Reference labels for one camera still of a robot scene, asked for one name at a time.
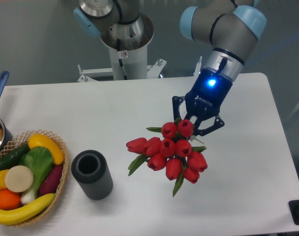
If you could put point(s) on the red tulip bouquet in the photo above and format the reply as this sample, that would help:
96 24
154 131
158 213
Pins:
173 153

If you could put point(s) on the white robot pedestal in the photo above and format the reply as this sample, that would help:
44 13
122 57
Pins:
127 45

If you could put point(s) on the yellow banana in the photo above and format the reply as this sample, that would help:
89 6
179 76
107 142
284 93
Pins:
19 215

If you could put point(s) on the dark grey ribbed vase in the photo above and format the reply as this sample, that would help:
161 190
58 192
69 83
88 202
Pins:
91 171

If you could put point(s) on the green bok choy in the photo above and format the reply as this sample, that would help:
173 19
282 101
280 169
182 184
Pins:
40 161

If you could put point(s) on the woven wicker basket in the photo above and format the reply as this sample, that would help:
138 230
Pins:
23 139

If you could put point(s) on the green cucumber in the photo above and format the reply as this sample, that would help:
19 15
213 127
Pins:
13 158

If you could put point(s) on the beige round disc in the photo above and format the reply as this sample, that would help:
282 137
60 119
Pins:
18 179

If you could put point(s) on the orange fruit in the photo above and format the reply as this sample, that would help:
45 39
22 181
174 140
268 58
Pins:
9 200

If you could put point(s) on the black device at table edge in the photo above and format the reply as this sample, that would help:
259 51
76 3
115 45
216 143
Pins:
294 209

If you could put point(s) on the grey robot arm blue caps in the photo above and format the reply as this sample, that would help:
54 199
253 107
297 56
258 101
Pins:
232 27

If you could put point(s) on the purple sweet potato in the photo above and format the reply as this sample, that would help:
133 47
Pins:
52 181

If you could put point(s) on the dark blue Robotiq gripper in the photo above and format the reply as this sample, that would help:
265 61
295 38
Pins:
203 101

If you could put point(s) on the yellow squash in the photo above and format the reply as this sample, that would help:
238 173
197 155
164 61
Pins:
47 147

